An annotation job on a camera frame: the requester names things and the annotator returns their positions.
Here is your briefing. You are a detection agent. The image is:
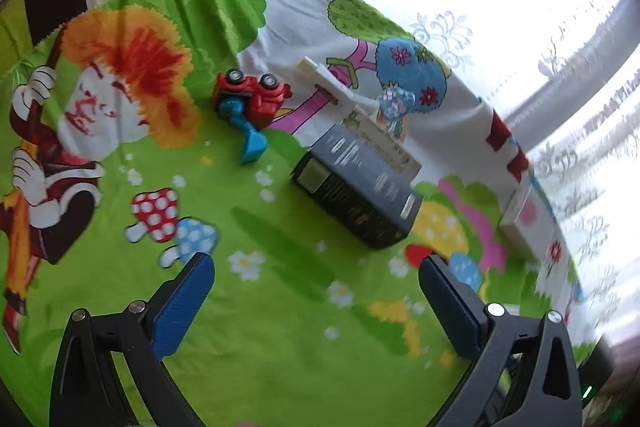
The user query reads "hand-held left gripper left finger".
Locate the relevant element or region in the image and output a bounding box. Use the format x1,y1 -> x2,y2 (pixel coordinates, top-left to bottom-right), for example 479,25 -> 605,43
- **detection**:
50,252 -> 216,427

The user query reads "green cartoon printed blanket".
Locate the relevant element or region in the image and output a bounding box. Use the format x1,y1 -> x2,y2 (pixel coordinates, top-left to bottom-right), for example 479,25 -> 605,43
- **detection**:
0,0 -> 586,427

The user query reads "white toothbrush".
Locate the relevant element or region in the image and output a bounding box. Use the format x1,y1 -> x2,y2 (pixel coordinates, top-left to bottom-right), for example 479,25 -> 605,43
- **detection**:
297,56 -> 386,114

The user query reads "dark rectangular box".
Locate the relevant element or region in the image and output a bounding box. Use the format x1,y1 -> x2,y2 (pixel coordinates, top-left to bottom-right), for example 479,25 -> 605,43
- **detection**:
290,119 -> 423,251

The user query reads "white long carton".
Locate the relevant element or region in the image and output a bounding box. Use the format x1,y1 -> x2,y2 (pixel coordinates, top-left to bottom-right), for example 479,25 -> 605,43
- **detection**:
497,182 -> 557,264

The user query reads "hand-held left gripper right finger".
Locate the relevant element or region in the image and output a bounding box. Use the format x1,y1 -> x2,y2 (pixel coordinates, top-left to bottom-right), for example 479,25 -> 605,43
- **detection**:
418,255 -> 583,427

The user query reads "red and blue toy truck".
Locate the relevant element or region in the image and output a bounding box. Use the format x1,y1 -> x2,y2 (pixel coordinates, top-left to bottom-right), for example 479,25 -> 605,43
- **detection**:
210,68 -> 293,165

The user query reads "white lace curtain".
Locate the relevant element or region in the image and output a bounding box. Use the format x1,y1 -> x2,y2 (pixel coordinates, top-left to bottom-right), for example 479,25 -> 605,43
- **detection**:
240,0 -> 640,338

